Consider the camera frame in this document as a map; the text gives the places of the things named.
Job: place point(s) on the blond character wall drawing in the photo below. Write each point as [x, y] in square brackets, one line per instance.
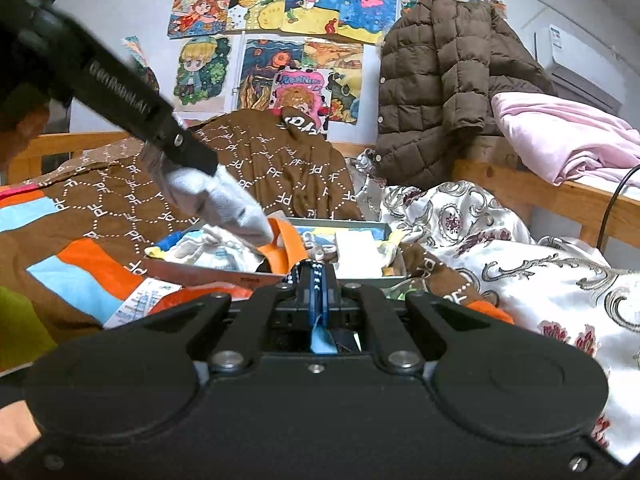
[202, 72]

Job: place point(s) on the orange haired girl drawing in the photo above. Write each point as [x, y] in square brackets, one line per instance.
[200, 12]

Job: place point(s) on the blue sea beach drawing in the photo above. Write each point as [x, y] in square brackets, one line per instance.
[315, 2]

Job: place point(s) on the white floral satin quilt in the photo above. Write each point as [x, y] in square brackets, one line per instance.
[500, 240]

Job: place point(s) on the white air conditioner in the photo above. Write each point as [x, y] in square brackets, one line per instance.
[580, 65]

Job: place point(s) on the pink cloth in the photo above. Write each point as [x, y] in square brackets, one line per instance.
[565, 135]

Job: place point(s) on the yellow cartoon print cloth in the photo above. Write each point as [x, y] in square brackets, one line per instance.
[393, 255]

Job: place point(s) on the white printed wrapper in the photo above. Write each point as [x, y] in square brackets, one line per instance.
[145, 301]

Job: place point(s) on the brown puffer jacket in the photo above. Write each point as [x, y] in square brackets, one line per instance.
[440, 85]

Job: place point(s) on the orange cloth strip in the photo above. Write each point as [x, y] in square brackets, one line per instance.
[285, 250]

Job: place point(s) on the orange fish wall drawing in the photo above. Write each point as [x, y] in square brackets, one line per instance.
[270, 72]

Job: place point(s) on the cow wall drawing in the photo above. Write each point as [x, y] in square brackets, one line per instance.
[344, 99]

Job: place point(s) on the grey storage box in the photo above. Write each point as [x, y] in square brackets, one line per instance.
[215, 277]

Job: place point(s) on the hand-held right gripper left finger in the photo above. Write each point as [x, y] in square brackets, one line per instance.
[272, 297]

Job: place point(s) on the light blue cloth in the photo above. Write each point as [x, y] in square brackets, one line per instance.
[324, 341]

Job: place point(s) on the yellow pineapple wall drawing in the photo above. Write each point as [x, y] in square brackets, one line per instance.
[255, 0]

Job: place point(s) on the orange landscape wall drawing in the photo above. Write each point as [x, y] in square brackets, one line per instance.
[332, 55]

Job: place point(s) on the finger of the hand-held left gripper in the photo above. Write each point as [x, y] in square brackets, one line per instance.
[192, 152]

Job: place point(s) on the colourful striped quilt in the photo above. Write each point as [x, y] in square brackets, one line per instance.
[75, 270]

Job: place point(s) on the white printed sock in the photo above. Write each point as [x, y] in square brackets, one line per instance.
[220, 256]

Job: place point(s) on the brown patterned blanket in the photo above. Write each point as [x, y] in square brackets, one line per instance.
[250, 175]

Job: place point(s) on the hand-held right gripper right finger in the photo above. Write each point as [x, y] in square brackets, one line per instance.
[362, 297]

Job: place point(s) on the torn wall drawing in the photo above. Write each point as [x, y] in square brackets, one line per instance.
[139, 57]

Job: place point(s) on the pink jellyfish wall drawing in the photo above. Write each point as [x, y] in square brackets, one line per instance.
[367, 5]

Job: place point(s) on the pink title girl drawing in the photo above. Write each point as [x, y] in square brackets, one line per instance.
[300, 95]

